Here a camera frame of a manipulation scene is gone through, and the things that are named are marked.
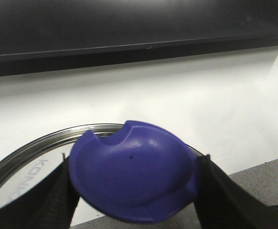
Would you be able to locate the glass pot lid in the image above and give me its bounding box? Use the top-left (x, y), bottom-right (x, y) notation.
top-left (0, 120), bottom-right (203, 222)

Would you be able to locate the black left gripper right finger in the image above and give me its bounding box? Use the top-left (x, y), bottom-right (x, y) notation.
top-left (194, 155), bottom-right (278, 229)

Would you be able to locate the dark range hood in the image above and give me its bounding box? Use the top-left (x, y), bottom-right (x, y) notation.
top-left (0, 0), bottom-right (278, 76)

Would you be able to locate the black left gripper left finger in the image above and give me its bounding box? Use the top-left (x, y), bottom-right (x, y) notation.
top-left (0, 157), bottom-right (79, 229)

